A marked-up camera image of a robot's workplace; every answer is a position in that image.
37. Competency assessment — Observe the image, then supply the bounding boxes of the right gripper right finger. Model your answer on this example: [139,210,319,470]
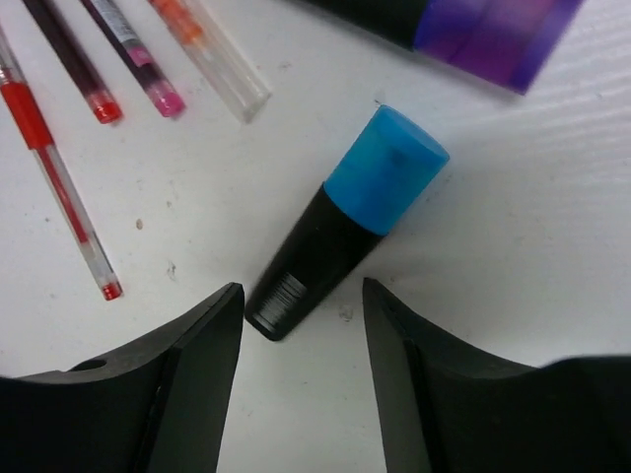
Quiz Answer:
[363,279,630,472]

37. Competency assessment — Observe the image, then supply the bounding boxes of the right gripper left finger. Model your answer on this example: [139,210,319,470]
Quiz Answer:
[1,283,245,472]

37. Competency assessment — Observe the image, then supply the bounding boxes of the blue highlighter marker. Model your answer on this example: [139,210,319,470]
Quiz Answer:
[245,105,450,342]

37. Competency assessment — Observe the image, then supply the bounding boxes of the purple highlighter marker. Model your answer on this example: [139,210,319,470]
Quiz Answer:
[309,0,583,95]

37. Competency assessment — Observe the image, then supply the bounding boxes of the red pen middle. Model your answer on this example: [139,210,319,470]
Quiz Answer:
[23,0,123,124]

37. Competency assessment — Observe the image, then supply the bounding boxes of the red pen right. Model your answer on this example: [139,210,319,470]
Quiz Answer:
[81,0,185,118]

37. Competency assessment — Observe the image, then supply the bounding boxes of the red pen lying apart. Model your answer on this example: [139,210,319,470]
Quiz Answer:
[1,35,123,301]

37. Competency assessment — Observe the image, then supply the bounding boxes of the red pen white cap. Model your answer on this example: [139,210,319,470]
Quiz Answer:
[150,0,271,123]

